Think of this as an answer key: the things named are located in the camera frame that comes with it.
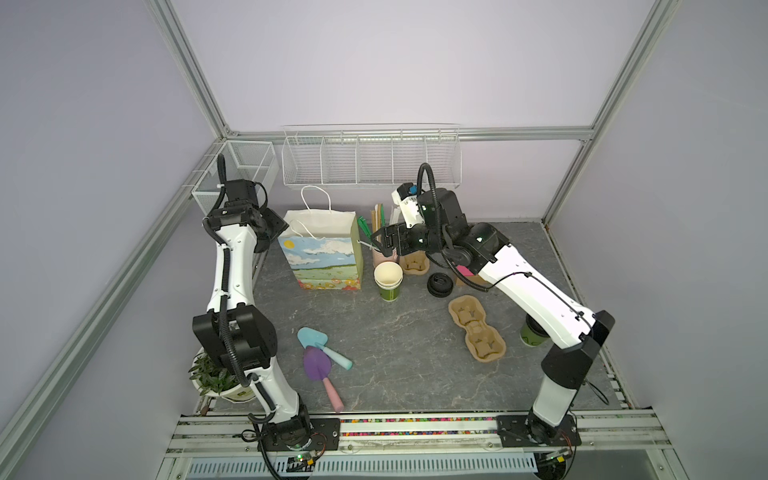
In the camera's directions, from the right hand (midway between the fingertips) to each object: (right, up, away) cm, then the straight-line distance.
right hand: (384, 235), depth 70 cm
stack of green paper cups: (0, -12, +24) cm, 27 cm away
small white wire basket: (-50, +27, +32) cm, 65 cm away
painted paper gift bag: (-18, -3, +14) cm, 23 cm away
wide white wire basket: (-6, +28, +30) cm, 41 cm away
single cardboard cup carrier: (+29, -31, +19) cm, 47 cm away
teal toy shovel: (-22, -30, +18) cm, 42 cm away
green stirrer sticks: (-7, +4, +25) cm, 26 cm away
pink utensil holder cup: (-3, -6, +32) cm, 33 cm away
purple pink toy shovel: (-20, -37, +15) cm, 44 cm away
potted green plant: (-37, -32, -5) cm, 50 cm away
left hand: (-29, +2, +14) cm, 32 cm away
